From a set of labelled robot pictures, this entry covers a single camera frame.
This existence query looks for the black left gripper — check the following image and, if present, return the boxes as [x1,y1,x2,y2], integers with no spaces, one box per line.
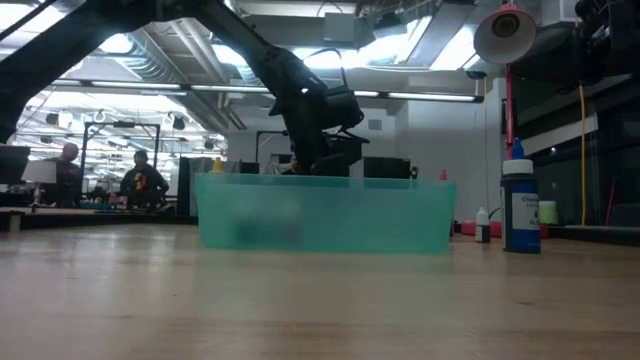
[286,116,371,177]

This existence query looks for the small white-capped dropper bottle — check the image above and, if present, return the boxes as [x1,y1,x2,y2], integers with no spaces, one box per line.
[475,206,492,244]

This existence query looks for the large blue food coloring bottle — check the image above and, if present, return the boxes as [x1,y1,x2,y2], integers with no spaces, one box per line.
[501,137,542,255]

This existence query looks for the translucent green plastic tray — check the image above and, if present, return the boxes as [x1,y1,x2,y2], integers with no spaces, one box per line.
[194,172,458,255]

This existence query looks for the person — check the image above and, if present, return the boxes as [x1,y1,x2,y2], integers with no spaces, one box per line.
[118,149,171,210]
[49,142,89,209]

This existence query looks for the red desk lamp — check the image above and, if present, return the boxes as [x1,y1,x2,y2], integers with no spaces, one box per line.
[458,2,550,240]

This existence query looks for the pale green cylinder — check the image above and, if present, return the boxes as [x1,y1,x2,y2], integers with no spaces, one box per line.
[538,200,559,226]

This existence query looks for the white table lamp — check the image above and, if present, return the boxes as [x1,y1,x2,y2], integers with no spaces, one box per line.
[20,159,59,207]

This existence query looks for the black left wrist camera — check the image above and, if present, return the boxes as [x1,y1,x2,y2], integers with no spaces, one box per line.
[319,83,365,132]

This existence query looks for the black aluminium table frame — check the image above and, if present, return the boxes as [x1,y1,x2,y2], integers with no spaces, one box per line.
[0,205,640,247]

